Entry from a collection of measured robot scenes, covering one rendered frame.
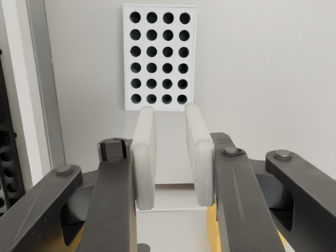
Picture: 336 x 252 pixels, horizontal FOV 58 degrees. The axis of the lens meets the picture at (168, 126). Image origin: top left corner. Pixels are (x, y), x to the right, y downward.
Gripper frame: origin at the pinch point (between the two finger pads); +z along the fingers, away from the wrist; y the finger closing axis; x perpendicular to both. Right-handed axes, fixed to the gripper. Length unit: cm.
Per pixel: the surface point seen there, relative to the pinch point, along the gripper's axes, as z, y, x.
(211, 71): 25.3, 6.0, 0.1
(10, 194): 14.2, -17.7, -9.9
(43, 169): 12.1, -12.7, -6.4
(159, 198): 24.6, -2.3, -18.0
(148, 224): 18.3, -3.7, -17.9
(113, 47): 25.4, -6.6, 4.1
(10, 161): 14.2, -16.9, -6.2
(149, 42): 21.9, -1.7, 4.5
